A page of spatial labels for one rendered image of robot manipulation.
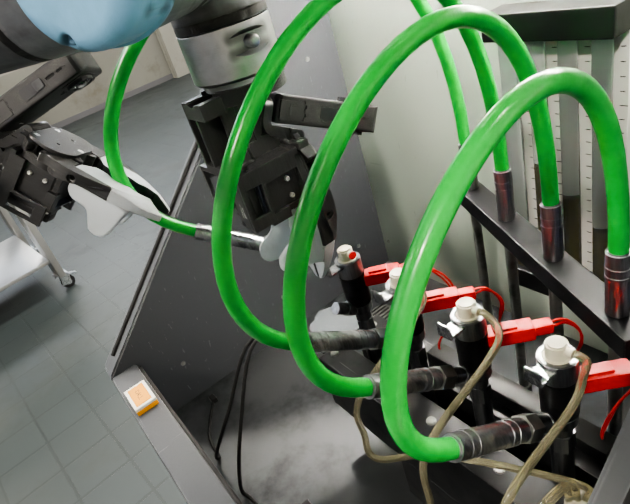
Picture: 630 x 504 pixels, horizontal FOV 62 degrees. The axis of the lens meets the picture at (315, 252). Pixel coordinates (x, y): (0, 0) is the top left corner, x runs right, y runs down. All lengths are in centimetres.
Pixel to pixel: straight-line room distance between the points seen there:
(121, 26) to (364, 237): 76
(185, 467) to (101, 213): 30
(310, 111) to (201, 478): 41
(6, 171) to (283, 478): 49
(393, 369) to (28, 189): 43
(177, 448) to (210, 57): 45
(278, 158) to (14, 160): 27
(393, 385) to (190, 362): 64
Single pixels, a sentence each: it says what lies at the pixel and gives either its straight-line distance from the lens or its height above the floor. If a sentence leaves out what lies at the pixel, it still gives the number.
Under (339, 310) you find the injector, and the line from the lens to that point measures 57.
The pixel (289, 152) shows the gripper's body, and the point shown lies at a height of 127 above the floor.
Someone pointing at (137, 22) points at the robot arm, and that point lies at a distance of 32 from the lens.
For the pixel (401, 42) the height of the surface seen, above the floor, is 134.
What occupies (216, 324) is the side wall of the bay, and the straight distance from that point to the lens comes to 88.
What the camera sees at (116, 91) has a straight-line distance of 55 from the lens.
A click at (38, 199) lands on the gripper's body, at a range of 60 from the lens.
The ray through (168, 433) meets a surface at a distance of 71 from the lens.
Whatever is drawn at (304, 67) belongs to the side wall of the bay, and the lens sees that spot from 87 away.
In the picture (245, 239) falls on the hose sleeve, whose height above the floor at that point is 115.
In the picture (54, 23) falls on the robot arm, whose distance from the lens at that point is 33.
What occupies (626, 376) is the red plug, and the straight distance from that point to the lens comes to 45.
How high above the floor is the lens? 141
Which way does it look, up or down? 30 degrees down
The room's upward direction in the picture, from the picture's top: 18 degrees counter-clockwise
